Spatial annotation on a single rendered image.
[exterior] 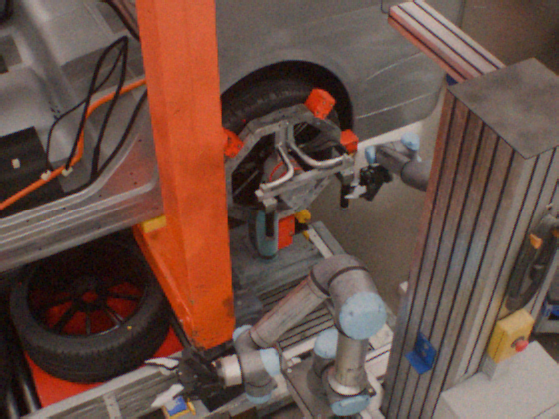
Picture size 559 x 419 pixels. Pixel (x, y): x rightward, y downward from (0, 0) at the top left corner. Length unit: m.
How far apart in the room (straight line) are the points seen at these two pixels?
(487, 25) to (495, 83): 4.17
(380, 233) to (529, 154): 2.61
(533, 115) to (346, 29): 1.51
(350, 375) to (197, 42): 0.99
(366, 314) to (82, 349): 1.44
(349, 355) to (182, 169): 0.71
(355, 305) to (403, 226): 2.23
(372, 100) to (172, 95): 1.40
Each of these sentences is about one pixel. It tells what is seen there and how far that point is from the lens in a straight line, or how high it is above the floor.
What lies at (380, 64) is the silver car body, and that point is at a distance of 3.20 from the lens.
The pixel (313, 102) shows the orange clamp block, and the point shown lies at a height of 1.13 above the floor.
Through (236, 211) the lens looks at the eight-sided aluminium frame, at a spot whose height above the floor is 0.73.
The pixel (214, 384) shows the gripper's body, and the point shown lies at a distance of 2.08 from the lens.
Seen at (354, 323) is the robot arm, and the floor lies 1.42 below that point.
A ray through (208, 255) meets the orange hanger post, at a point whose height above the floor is 1.04.
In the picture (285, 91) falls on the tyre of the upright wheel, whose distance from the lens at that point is 2.98.
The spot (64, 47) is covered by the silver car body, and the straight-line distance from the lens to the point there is 3.66.
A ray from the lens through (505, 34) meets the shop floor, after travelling 5.75.
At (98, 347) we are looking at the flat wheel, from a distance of 3.04.
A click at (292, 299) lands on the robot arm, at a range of 2.09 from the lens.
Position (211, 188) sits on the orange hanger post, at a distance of 2.34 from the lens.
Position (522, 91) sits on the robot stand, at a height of 2.03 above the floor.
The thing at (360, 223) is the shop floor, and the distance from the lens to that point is 4.09.
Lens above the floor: 2.97
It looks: 46 degrees down
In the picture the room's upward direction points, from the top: straight up
